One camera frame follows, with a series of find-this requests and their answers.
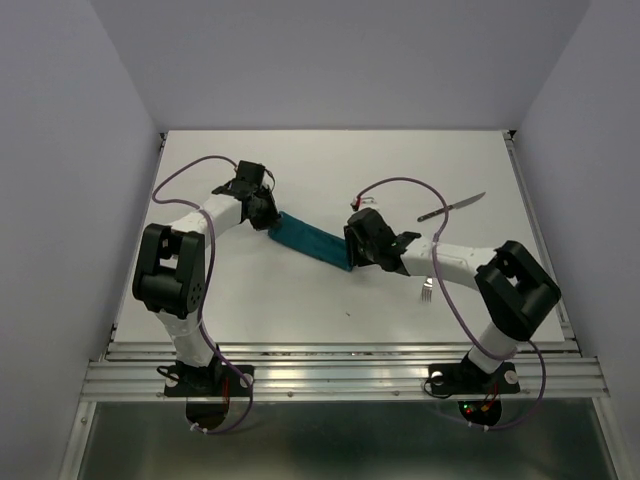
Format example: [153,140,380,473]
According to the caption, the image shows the teal cloth napkin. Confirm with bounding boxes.
[268,212,353,272]

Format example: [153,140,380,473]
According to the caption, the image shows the metal fork black handle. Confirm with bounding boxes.
[420,277,434,303]

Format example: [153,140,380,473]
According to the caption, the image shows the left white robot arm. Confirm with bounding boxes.
[132,155,280,394]

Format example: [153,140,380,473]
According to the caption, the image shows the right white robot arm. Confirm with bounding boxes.
[344,208,561,390]

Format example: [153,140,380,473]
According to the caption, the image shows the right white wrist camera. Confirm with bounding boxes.
[350,196,380,212]

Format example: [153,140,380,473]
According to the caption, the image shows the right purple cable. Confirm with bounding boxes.
[355,176,547,434]

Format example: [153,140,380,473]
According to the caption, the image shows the metal knife black handle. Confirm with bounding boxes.
[416,192,486,223]

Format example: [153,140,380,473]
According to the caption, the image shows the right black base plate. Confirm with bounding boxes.
[423,361,521,398]

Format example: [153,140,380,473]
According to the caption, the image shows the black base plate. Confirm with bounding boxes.
[423,361,521,398]
[156,362,249,398]

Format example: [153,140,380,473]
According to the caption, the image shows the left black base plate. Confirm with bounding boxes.
[156,362,249,398]

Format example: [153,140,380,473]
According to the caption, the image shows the aluminium front rail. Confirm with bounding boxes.
[81,340,609,402]

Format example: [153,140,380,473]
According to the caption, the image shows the aluminium rail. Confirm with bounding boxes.
[501,130,582,354]
[81,340,609,402]

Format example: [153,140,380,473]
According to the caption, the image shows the aluminium right side rail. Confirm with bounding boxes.
[501,130,582,354]

